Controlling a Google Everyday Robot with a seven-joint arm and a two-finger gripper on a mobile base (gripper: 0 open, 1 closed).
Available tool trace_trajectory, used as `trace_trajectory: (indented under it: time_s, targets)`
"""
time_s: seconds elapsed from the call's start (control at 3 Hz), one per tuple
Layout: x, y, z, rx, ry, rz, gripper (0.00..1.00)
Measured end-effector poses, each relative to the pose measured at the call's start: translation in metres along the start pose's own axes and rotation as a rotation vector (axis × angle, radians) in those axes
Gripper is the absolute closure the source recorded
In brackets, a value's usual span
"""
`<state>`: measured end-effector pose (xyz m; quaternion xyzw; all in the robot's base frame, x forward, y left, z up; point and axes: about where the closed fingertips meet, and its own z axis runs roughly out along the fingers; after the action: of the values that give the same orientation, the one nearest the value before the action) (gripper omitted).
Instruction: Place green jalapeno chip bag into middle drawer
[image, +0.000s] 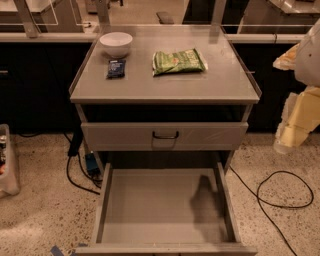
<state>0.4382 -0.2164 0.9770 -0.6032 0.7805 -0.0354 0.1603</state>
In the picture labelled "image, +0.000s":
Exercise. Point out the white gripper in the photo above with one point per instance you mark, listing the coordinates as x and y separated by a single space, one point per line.
309 63

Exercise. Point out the green jalapeno chip bag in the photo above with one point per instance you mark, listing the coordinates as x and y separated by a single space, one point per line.
185 61

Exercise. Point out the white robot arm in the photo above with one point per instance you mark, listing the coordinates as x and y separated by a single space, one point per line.
307 69

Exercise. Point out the grey drawer cabinet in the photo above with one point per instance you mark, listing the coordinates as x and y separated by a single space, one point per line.
225 92

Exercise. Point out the open grey middle drawer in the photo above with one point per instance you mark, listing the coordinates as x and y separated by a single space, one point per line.
165 212

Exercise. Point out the grey top drawer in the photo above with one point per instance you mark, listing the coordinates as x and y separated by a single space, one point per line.
137 136

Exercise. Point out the dark blue snack packet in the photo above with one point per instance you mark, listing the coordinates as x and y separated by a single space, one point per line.
116 69

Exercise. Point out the white bowl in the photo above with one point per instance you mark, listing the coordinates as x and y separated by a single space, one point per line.
116 44

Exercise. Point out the blue power box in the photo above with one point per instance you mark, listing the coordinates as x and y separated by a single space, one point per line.
91 164

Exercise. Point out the black drawer handle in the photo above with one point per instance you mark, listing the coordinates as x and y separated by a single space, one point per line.
165 137

